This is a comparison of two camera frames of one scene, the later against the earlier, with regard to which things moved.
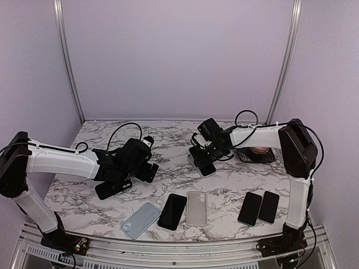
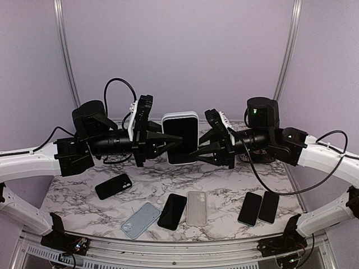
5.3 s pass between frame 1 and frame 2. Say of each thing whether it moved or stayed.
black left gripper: moved
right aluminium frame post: stayed
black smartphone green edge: stayed
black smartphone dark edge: stayed
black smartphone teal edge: moved
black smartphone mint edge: stayed
